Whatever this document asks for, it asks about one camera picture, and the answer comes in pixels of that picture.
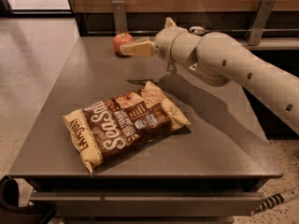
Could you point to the red apple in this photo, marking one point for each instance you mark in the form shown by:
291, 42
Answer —
121, 39

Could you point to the metal bracket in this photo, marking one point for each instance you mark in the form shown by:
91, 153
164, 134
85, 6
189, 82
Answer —
119, 15
262, 14

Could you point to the left metal bracket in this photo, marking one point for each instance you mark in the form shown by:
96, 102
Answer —
119, 15

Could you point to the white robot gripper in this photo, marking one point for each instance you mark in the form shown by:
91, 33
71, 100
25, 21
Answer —
163, 44

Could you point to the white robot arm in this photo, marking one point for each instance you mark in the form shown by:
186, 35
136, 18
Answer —
217, 58

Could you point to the blue soda can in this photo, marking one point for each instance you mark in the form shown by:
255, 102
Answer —
197, 30

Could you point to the brown sea salt chip bag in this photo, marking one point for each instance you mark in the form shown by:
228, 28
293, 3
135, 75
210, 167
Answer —
111, 127

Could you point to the right metal bracket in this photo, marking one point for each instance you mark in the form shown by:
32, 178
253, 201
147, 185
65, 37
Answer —
262, 14

